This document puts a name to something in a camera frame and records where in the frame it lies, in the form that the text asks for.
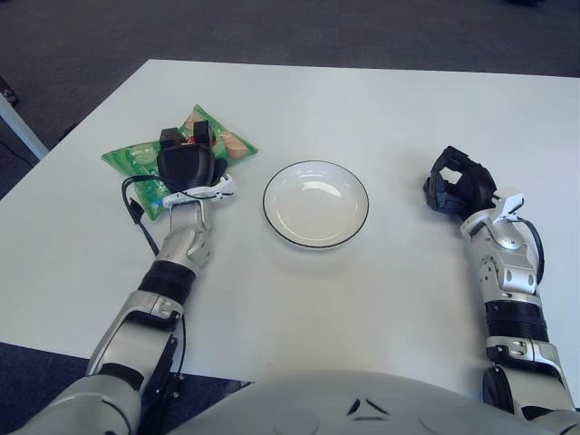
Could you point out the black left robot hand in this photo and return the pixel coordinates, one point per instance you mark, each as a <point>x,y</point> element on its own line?
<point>186,167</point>

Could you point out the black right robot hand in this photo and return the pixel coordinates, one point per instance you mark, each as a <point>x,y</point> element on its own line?
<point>478,186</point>

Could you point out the green potato chips bag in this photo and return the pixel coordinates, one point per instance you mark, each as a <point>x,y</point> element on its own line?
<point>131,158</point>

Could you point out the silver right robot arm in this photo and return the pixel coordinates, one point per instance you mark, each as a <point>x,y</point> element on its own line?
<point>512,276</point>

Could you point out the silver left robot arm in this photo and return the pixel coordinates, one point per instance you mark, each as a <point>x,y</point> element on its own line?
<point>181,244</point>

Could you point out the white plate with black rim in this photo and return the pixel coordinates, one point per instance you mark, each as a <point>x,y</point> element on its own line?
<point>317,204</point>

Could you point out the white neighbouring table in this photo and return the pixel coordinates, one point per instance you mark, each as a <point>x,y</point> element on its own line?
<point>20,131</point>

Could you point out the grey robot torso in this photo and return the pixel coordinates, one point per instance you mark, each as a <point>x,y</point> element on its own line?
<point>317,408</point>

